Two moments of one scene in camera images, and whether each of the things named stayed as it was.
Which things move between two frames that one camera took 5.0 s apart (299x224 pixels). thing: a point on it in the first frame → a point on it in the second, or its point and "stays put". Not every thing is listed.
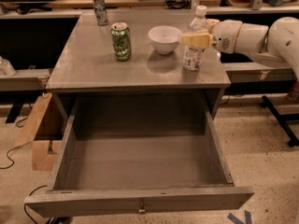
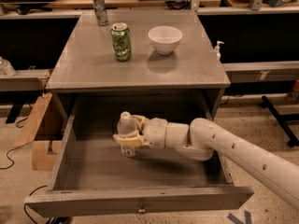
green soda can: [121, 41] stays put
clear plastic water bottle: [199, 24] → [126, 126]
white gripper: [224, 36] → [154, 132]
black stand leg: [283, 119] stays put
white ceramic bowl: [165, 38] stays put
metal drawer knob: [141, 209] stays put
